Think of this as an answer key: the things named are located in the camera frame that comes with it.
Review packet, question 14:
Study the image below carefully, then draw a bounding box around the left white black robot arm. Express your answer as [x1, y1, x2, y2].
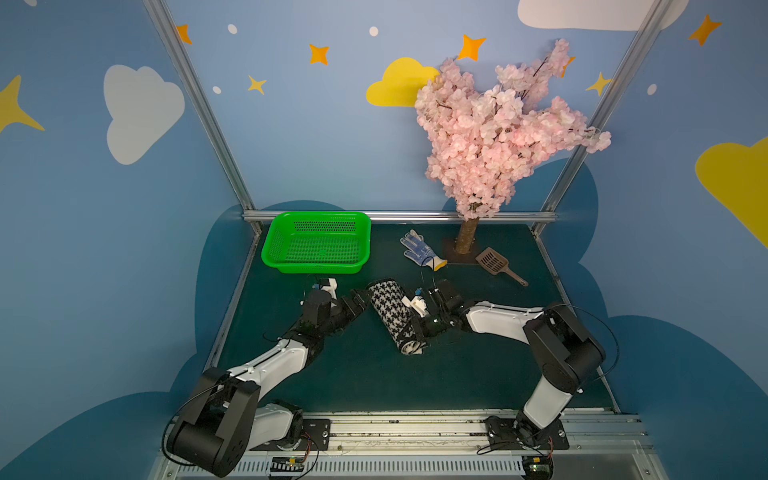
[161, 289, 371, 478]

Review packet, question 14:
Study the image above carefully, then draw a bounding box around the black white patterned scarf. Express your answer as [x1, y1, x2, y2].
[367, 279, 426, 355]

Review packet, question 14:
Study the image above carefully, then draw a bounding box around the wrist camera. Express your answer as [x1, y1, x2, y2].
[402, 295, 429, 318]
[315, 278, 338, 299]

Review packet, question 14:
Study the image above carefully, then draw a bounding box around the aluminium frame post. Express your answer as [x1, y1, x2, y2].
[541, 0, 674, 215]
[143, 0, 255, 211]

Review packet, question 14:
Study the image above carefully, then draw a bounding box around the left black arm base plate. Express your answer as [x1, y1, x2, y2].
[254, 418, 332, 452]

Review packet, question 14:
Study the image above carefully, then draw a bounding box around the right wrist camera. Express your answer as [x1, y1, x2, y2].
[402, 295, 429, 318]

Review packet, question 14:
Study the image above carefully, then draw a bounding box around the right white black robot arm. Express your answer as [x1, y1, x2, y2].
[400, 280, 606, 448]

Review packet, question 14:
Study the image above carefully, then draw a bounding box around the green plastic basket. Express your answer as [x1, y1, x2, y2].
[261, 211, 372, 274]

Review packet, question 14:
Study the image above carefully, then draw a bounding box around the brown plastic slotted scoop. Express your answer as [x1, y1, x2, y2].
[475, 247, 529, 287]

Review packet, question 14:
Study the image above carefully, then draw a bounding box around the right aluminium frame post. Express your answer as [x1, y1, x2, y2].
[541, 0, 674, 215]

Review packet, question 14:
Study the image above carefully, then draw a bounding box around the left aluminium frame post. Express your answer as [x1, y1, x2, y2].
[143, 0, 255, 211]

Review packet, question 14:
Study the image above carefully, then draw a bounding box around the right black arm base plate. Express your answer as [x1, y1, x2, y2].
[484, 416, 570, 451]

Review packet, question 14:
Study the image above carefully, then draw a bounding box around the white blue work glove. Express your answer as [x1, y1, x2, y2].
[400, 229, 447, 271]

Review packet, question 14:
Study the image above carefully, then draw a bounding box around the pink artificial blossom tree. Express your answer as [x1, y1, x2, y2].
[415, 39, 611, 256]

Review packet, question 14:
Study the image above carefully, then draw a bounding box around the aluminium back frame bar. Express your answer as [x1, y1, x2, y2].
[243, 210, 557, 224]

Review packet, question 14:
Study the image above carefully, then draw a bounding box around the aluminium front rail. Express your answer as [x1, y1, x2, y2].
[148, 410, 668, 480]

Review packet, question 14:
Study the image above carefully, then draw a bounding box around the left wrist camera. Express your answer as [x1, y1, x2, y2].
[315, 278, 338, 299]

